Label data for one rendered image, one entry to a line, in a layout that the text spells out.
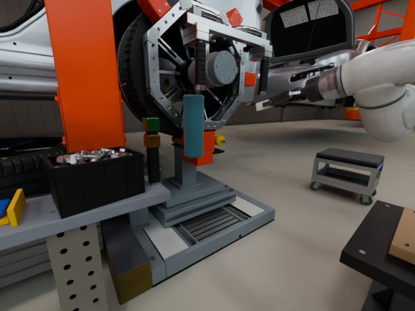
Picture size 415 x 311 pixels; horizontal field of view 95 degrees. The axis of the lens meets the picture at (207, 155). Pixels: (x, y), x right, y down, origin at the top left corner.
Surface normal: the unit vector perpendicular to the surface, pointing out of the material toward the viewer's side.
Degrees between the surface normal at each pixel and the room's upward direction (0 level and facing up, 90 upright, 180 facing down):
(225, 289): 0
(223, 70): 90
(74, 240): 90
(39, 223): 0
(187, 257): 90
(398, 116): 110
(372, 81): 119
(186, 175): 90
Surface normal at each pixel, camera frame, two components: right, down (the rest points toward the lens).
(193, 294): 0.02, -0.97
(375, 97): -0.45, 0.80
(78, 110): 0.60, 0.21
